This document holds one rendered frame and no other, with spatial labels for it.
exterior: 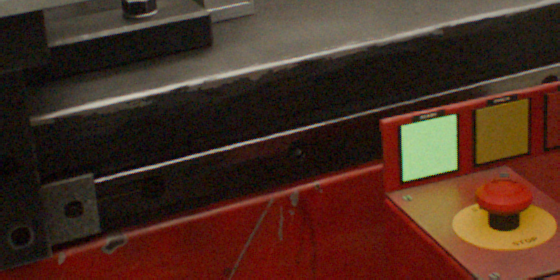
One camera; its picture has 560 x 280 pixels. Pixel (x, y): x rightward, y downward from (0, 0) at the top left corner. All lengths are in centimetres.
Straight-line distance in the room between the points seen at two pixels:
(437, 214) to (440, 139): 6
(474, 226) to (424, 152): 8
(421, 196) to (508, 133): 9
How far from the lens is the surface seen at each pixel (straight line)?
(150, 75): 91
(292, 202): 96
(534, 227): 86
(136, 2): 95
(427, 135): 91
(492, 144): 94
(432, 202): 90
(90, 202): 90
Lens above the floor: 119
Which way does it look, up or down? 23 degrees down
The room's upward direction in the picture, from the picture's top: 4 degrees counter-clockwise
